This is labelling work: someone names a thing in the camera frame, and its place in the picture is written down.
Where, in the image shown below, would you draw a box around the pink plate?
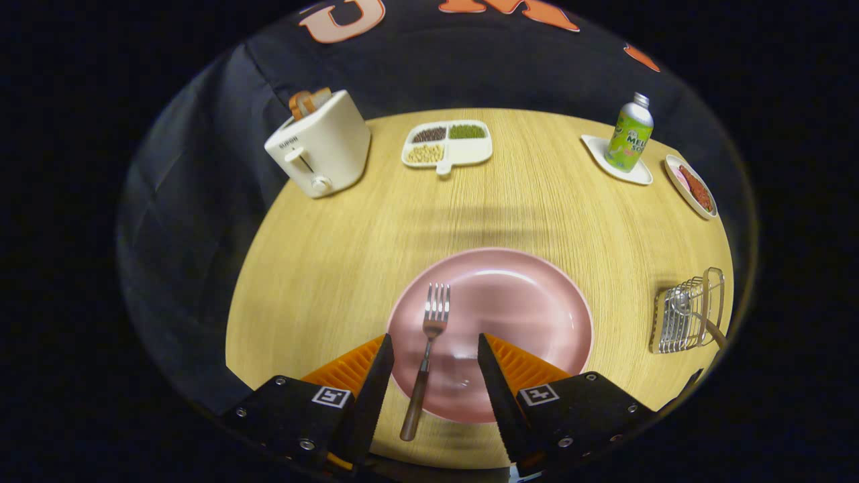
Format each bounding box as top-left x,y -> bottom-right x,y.
386,248 -> 595,425

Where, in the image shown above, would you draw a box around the white divided dish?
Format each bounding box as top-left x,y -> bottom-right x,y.
401,119 -> 494,176

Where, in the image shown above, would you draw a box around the spoon with brown handle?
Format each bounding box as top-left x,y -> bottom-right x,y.
668,288 -> 729,351

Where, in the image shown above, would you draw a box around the toasted bread slices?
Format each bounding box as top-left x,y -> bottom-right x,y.
289,87 -> 333,121

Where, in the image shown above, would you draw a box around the fork with brown handle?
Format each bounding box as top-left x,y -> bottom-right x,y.
400,282 -> 452,442

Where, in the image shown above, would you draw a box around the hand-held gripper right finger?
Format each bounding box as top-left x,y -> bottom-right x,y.
477,332 -> 657,474

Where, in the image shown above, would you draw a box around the white oval dish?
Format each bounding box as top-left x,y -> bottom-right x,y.
664,154 -> 719,221

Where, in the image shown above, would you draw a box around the white toaster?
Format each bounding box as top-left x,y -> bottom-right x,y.
264,89 -> 372,199

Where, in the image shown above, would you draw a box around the small white coaster tray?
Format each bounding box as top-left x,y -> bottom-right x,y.
580,134 -> 654,186

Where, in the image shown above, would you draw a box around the green drink bottle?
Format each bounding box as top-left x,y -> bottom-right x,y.
604,93 -> 654,173

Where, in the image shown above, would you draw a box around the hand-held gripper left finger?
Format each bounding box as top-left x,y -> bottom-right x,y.
221,333 -> 395,474

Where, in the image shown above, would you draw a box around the metal wire cutlery rack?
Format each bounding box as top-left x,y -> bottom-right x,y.
650,267 -> 725,354

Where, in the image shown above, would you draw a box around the red meat strip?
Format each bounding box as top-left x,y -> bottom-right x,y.
678,164 -> 714,213

